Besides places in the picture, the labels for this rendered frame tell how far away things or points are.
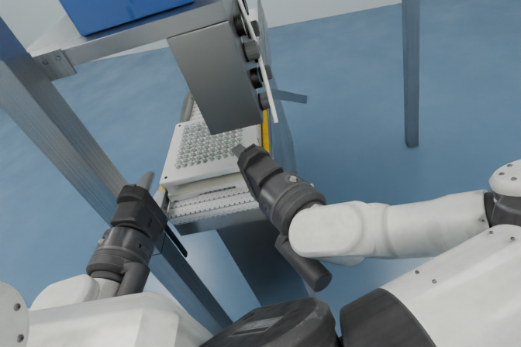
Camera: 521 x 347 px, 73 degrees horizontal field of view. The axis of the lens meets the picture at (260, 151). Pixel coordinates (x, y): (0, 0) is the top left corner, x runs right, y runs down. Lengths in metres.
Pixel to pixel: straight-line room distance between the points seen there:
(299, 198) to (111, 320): 0.30
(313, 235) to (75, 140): 0.44
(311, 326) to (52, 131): 0.54
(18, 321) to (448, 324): 0.28
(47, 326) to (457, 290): 0.32
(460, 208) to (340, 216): 0.13
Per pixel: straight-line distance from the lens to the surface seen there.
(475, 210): 0.43
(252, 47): 0.63
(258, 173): 0.58
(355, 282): 1.71
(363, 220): 0.45
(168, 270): 0.94
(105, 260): 0.61
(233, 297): 1.80
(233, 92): 0.62
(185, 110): 1.17
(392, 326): 0.27
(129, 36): 0.61
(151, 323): 0.32
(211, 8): 0.56
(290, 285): 1.40
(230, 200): 0.84
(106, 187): 0.74
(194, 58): 0.60
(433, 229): 0.44
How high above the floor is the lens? 1.50
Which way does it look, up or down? 39 degrees down
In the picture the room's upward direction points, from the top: 21 degrees counter-clockwise
